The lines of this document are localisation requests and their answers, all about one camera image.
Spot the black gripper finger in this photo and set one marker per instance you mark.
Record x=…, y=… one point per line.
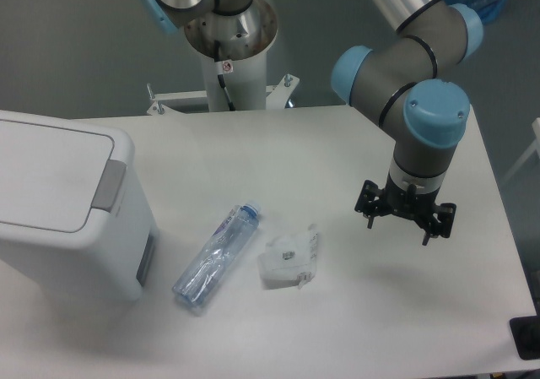
x=371, y=202
x=436, y=221

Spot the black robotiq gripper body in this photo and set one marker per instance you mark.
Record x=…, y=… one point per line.
x=408, y=203

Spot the white push-lid trash can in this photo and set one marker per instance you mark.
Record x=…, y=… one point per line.
x=74, y=217

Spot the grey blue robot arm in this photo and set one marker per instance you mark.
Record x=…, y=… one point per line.
x=397, y=89

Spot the white face mask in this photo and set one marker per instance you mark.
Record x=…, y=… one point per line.
x=289, y=260

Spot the clear plastic water bottle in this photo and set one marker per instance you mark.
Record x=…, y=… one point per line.
x=204, y=273

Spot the black device at table edge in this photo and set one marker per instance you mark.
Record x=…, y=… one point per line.
x=525, y=332

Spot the white frame at right edge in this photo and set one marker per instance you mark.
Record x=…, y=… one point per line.
x=531, y=152

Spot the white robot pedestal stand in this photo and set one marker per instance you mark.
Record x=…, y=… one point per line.
x=233, y=56

